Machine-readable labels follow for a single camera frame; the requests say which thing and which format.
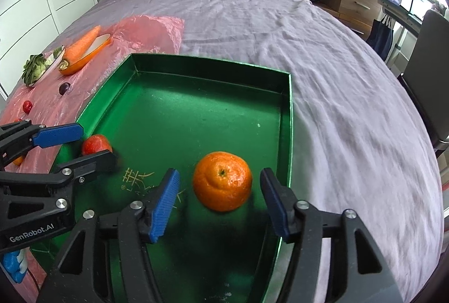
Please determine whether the dark blue bag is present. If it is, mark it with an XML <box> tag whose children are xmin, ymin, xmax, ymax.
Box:
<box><xmin>366</xmin><ymin>14</ymin><xmax>393</xmax><ymax>61</ymax></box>

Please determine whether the small orange mandarin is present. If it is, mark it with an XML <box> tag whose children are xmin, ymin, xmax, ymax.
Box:
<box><xmin>13</xmin><ymin>156</ymin><xmax>24</xmax><ymax>166</ymax></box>

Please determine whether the pink plastic sheet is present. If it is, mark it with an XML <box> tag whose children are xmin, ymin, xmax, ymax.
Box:
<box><xmin>0</xmin><ymin>15</ymin><xmax>186</xmax><ymax>303</ymax></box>

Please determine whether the green metallic tray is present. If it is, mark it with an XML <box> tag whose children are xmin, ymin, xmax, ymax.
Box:
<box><xmin>29</xmin><ymin>53</ymin><xmax>295</xmax><ymax>303</ymax></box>

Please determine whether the desk with items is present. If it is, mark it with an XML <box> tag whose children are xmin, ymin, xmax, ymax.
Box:
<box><xmin>377</xmin><ymin>0</ymin><xmax>422</xmax><ymax>38</ymax></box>

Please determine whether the grey chair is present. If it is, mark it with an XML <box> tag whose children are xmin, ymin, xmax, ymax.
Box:
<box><xmin>398</xmin><ymin>10</ymin><xmax>448</xmax><ymax>156</ymax></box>

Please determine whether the blue white gloved left hand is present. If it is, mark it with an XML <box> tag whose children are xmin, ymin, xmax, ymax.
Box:
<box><xmin>1</xmin><ymin>249</ymin><xmax>28</xmax><ymax>284</ymax></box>

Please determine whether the bok choy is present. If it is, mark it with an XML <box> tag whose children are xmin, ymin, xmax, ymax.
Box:
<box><xmin>20</xmin><ymin>47</ymin><xmax>63</xmax><ymax>86</ymax></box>

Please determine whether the carrot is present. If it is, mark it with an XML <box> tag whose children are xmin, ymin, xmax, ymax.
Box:
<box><xmin>60</xmin><ymin>25</ymin><xmax>101</xmax><ymax>69</ymax></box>

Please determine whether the large orange mandarin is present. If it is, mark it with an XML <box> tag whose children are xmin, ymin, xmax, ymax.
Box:
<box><xmin>192</xmin><ymin>152</ymin><xmax>253</xmax><ymax>213</ymax></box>

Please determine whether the patterned white plate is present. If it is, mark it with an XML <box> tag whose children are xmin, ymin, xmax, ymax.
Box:
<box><xmin>24</xmin><ymin>45</ymin><xmax>66</xmax><ymax>88</ymax></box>

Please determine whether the small red fruit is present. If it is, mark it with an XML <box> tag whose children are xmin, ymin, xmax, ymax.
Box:
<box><xmin>22</xmin><ymin>100</ymin><xmax>33</xmax><ymax>114</ymax></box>

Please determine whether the dark plum on sheet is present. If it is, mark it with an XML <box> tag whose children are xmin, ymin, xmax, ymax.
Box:
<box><xmin>59</xmin><ymin>83</ymin><xmax>71</xmax><ymax>95</ymax></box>

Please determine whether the orange white plate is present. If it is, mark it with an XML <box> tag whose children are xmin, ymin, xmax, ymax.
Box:
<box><xmin>58</xmin><ymin>34</ymin><xmax>112</xmax><ymax>76</ymax></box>

